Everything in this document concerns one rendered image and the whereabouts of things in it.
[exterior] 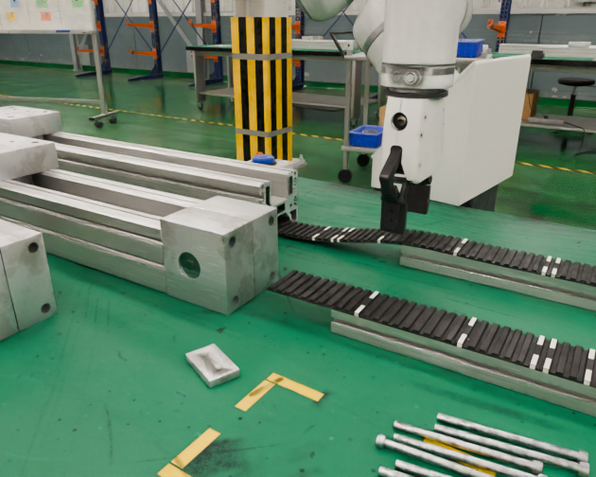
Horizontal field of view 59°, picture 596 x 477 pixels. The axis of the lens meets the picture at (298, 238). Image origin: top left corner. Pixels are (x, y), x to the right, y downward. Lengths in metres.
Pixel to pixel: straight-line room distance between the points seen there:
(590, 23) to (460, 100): 7.21
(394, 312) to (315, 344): 0.08
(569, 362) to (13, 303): 0.52
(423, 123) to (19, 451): 0.50
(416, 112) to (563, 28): 7.55
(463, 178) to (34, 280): 0.67
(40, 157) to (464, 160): 0.67
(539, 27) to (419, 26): 7.59
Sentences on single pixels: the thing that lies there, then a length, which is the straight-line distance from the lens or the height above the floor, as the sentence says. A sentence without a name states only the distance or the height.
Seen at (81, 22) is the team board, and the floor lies 1.06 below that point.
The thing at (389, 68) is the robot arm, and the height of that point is 1.03.
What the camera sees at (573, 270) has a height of 0.81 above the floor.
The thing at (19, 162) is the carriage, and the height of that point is 0.89.
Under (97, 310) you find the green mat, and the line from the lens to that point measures 0.63.
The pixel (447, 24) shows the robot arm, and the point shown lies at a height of 1.07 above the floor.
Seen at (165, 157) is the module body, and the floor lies 0.86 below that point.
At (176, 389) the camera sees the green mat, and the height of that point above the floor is 0.78.
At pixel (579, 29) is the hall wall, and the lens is 8.13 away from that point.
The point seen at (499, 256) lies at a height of 0.81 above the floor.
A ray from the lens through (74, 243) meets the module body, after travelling 0.74.
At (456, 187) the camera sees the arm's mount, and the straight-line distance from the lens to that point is 0.95.
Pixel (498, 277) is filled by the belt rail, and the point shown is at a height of 0.79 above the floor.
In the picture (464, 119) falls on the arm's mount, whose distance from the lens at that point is 0.92.
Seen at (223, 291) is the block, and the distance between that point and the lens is 0.57.
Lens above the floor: 1.08
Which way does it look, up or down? 22 degrees down
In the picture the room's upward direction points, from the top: straight up
